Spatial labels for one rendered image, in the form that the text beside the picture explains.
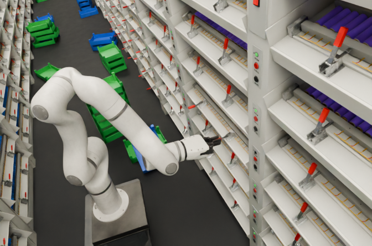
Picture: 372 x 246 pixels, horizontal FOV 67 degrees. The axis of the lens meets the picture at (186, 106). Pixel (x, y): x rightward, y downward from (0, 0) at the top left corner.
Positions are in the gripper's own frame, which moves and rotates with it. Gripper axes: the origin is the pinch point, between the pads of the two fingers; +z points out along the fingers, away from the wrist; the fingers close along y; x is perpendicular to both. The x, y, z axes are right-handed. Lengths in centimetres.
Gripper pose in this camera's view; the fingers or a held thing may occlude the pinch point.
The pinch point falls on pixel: (215, 141)
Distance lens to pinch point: 122.8
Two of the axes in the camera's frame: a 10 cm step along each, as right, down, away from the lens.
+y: 4.0, 5.3, -7.4
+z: 9.1, -2.0, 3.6
